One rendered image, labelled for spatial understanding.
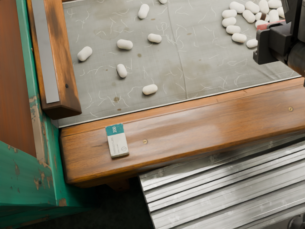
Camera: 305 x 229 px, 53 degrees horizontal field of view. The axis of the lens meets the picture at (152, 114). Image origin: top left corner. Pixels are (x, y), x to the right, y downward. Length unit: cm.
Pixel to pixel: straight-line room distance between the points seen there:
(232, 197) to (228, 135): 15
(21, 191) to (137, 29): 47
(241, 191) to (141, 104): 29
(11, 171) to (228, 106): 44
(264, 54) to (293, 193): 33
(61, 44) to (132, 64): 16
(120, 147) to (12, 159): 26
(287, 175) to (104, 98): 45
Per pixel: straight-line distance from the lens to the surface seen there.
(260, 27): 68
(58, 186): 57
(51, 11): 66
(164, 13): 77
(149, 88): 65
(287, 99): 71
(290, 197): 78
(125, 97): 67
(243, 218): 73
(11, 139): 43
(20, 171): 40
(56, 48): 61
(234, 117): 66
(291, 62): 56
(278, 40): 58
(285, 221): 76
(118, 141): 60
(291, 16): 57
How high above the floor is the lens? 137
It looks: 73 degrees down
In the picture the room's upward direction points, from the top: 9 degrees clockwise
